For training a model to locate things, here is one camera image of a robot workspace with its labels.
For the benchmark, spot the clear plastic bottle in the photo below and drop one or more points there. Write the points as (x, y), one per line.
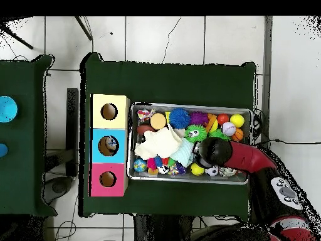
(111, 142)

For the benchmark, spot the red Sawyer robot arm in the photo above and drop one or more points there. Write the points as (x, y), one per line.
(248, 158)

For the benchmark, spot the wooden box with three holes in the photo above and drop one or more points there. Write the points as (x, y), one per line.
(118, 135)

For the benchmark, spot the clear mesh bin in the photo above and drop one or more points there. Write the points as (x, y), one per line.
(150, 176)

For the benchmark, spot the pale yellow knitted cloth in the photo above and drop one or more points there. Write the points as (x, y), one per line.
(156, 144)

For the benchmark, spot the orange round disc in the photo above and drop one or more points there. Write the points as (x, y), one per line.
(158, 121)

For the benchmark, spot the blue spiky ball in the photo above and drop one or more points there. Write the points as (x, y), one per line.
(179, 118)

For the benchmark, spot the mint green knitted cloth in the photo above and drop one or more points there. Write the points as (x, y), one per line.
(181, 153)

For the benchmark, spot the green fuzzy ball with eyes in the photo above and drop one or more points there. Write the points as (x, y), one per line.
(194, 133)

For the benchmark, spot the purple spiky ball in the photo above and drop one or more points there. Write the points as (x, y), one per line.
(198, 119)

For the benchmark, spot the red orange ball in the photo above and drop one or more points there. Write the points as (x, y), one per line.
(222, 119)

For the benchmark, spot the white baseball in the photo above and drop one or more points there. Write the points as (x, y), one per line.
(229, 128)

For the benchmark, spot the small orange basketball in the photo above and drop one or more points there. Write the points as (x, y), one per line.
(237, 135)

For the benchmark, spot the yellow ball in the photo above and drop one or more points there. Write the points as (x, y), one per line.
(237, 120)

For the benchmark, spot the dark grey stand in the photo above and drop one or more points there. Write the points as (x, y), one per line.
(72, 130)

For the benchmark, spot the black stand leg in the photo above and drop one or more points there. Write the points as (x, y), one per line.
(17, 39)
(84, 28)

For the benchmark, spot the dark green side table cloth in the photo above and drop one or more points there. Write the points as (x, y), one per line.
(25, 175)

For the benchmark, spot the blue round bowl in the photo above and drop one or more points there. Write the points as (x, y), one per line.
(6, 109)

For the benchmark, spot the small blue cup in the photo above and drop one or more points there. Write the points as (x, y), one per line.
(2, 150)

